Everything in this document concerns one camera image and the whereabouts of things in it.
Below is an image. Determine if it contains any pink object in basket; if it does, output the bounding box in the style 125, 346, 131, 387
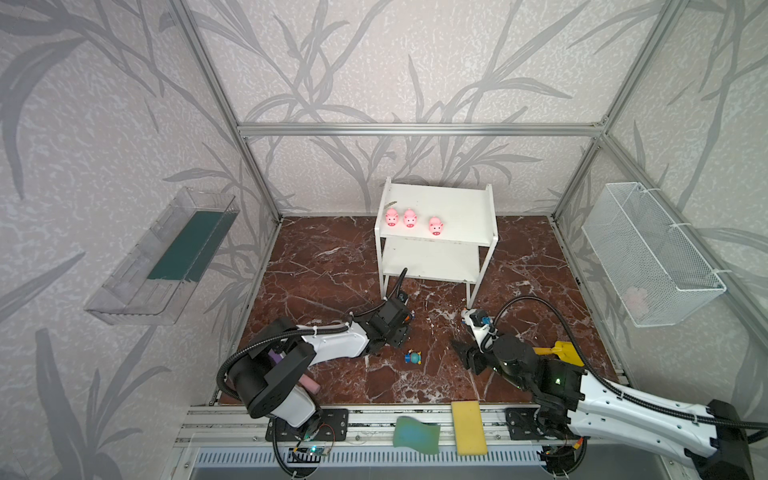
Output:
622, 287, 650, 320

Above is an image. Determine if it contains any white two-tier shelf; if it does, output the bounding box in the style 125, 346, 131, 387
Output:
374, 178, 499, 308

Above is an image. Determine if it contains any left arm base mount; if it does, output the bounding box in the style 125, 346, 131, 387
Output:
265, 408, 350, 442

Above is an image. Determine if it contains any teal blue Doraemon figure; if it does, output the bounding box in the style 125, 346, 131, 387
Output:
404, 351, 422, 365

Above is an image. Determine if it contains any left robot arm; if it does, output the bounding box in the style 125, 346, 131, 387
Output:
216, 270, 413, 434

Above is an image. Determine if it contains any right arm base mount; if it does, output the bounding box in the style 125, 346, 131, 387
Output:
504, 406, 569, 441

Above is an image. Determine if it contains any clear plastic wall bin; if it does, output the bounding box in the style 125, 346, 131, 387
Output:
85, 187, 240, 326

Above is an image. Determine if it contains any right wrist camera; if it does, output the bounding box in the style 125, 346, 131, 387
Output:
461, 309, 497, 351

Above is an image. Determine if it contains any green blue sponge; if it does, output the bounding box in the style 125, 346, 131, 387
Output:
392, 416, 441, 455

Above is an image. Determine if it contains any pink pig toy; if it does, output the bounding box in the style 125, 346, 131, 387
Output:
403, 209, 418, 228
385, 208, 399, 227
428, 217, 444, 236

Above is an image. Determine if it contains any white wire mesh basket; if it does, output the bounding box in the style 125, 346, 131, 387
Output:
582, 182, 727, 328

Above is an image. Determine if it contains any yellow sponge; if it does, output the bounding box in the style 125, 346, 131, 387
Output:
451, 401, 488, 456

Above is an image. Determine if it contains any yellow toy spatula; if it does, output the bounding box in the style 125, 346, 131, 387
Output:
533, 341, 585, 367

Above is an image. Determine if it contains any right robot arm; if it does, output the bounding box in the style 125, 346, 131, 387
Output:
452, 309, 767, 479

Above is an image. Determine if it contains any green circuit board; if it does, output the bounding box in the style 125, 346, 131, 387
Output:
290, 445, 333, 463

